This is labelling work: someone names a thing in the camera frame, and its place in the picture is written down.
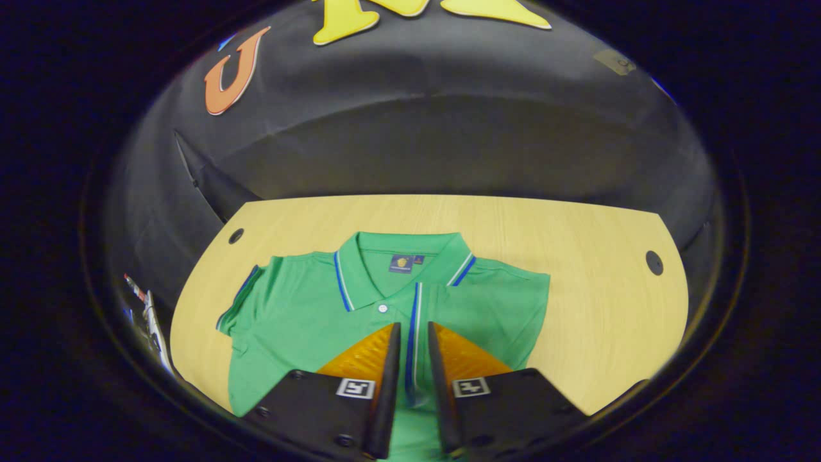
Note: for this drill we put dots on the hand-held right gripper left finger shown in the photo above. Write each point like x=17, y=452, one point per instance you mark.
x=388, y=398

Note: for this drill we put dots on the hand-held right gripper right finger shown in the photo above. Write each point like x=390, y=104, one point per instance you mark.
x=441, y=398

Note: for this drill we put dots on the green T-shirt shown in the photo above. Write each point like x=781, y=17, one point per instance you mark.
x=301, y=321

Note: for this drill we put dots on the black table grommet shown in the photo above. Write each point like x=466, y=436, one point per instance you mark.
x=236, y=235
x=654, y=262

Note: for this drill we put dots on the black backdrop cloth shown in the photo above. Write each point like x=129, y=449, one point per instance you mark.
x=417, y=128

